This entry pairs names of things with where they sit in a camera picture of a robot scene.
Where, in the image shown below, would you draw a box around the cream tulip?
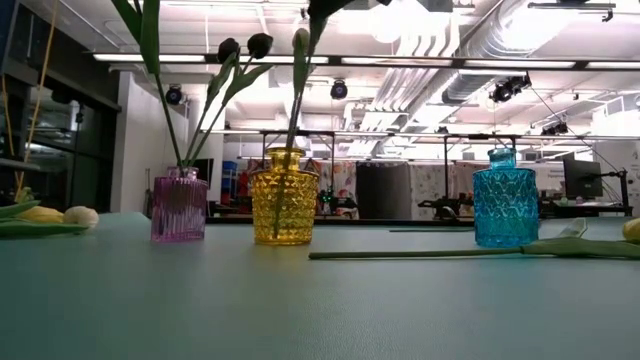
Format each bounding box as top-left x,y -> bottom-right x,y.
0,205 -> 100,239
272,0 -> 357,240

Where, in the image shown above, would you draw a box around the dark purple tulip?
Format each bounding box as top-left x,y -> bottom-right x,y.
110,0 -> 184,171
182,37 -> 241,171
187,32 -> 275,171

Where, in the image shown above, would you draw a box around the yellow tulip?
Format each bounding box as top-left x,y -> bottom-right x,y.
308,217 -> 640,261
0,199 -> 65,225

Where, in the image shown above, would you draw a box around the yellow glass vase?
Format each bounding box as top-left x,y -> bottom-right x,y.
250,147 -> 320,247

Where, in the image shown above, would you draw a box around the purple glass vase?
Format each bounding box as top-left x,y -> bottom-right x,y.
150,166 -> 209,244

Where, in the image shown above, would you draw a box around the blue glass vase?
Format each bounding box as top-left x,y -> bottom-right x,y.
472,147 -> 540,249

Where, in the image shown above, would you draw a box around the black curtain panel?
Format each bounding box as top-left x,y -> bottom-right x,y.
355,161 -> 412,220

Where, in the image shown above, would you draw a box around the blue storage bins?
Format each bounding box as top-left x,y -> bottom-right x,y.
222,160 -> 240,201

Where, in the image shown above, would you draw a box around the teal table mat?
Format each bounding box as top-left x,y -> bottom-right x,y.
0,212 -> 640,360

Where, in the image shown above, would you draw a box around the black background monitor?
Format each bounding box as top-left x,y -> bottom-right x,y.
563,158 -> 604,201

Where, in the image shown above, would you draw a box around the dark glass partition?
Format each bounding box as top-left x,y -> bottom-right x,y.
0,0 -> 122,214

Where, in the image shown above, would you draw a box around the silver ventilation duct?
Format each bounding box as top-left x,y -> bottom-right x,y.
441,0 -> 539,106

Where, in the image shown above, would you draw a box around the yellow cable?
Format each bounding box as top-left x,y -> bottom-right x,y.
0,0 -> 60,202

